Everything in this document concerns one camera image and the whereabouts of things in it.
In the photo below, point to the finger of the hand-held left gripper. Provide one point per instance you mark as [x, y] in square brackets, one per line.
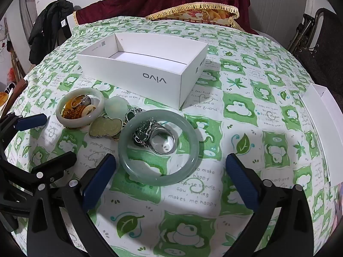
[53, 163]
[29, 122]

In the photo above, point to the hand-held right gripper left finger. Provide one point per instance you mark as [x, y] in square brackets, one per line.
[99, 182]

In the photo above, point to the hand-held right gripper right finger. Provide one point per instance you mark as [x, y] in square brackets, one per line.
[241, 182]

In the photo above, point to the green jade bangle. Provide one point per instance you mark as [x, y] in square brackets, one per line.
[126, 155]

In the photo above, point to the cream round jade disc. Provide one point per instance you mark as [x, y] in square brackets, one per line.
[88, 110]

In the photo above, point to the white jade bangle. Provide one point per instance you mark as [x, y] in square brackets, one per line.
[93, 117]

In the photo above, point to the green stone silver pendant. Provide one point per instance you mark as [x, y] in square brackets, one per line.
[140, 135]

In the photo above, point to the pale green jade pendant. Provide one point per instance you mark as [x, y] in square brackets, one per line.
[116, 105]

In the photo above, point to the white cardboard box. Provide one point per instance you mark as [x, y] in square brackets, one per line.
[150, 72]

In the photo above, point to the green and white tablecloth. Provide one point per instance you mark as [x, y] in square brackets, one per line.
[254, 107]

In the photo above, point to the black jacket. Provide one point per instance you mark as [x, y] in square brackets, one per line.
[48, 29]

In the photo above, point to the white box lid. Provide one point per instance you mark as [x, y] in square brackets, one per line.
[321, 117]

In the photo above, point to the dark metal chair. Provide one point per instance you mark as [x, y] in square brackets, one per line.
[321, 53]

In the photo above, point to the gold fringed cushion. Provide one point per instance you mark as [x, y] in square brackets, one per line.
[203, 14]

